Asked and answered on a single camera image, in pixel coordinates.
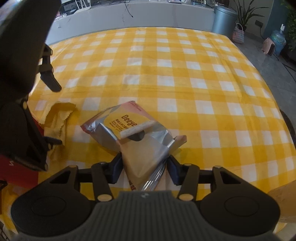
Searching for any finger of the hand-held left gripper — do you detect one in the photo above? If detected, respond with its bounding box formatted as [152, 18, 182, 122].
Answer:
[38, 44, 63, 93]
[0, 98, 64, 172]

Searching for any white marble television console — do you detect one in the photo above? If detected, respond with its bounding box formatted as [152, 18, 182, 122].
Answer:
[46, 0, 217, 46]

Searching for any pink space heater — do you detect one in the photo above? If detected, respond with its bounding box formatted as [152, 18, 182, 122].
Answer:
[262, 37, 277, 56]

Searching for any white router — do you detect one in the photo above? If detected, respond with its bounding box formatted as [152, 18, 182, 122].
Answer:
[71, 0, 92, 15]

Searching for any yellow zigzag-edged cloth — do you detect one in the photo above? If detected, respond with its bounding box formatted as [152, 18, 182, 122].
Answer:
[30, 103, 77, 162]

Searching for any silver snack bag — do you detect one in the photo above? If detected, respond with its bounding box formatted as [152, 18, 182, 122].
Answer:
[80, 101, 187, 192]

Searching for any black power cable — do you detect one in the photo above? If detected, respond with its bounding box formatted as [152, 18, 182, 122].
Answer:
[124, 0, 134, 18]

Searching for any red lidded box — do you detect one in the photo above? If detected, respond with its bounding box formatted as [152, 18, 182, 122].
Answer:
[0, 113, 45, 189]

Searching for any yellow checked tablecloth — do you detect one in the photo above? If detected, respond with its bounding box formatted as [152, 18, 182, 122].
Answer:
[0, 27, 296, 234]

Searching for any grey metal trash can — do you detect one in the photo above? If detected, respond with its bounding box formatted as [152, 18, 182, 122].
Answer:
[211, 5, 238, 39]

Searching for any bushy green pothos plant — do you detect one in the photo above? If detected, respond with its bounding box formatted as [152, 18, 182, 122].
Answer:
[281, 0, 296, 52]

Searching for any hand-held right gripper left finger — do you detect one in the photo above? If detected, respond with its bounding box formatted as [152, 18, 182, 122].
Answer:
[48, 153, 123, 202]

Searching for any woven basket bag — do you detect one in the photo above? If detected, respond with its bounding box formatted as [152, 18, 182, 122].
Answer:
[232, 23, 246, 44]

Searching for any tall leafy floor plant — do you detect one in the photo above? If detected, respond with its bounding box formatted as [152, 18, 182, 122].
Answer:
[231, 0, 269, 31]

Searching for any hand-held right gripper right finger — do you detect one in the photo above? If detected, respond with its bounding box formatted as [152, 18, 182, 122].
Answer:
[167, 156, 245, 202]

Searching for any blue water jug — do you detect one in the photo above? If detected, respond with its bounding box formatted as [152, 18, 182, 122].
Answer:
[270, 24, 287, 56]

